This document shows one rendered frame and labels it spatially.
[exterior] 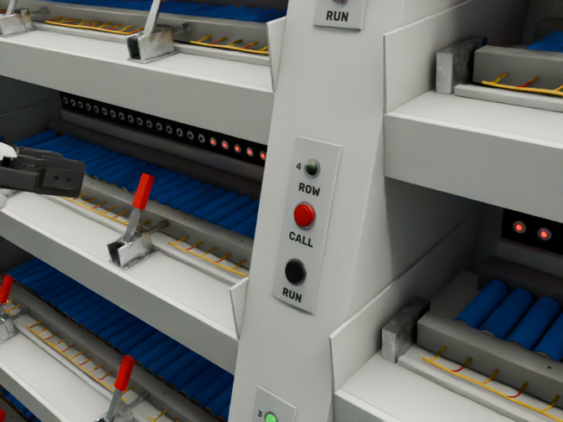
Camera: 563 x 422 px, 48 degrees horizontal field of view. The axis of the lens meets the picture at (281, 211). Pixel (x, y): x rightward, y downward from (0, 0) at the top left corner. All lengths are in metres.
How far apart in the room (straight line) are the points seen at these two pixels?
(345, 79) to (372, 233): 0.11
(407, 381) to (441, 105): 0.20
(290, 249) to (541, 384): 0.19
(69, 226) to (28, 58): 0.19
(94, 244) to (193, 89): 0.23
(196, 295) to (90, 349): 0.27
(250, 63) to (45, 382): 0.48
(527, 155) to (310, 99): 0.16
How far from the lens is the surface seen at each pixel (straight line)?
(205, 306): 0.56
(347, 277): 0.44
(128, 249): 0.63
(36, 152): 0.58
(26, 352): 0.89
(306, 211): 0.44
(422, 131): 0.40
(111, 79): 0.64
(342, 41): 0.44
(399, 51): 0.41
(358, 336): 0.46
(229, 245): 0.60
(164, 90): 0.57
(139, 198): 0.64
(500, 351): 0.47
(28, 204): 0.83
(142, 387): 0.75
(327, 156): 0.44
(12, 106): 1.03
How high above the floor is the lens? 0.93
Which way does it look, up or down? 13 degrees down
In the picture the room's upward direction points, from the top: 9 degrees clockwise
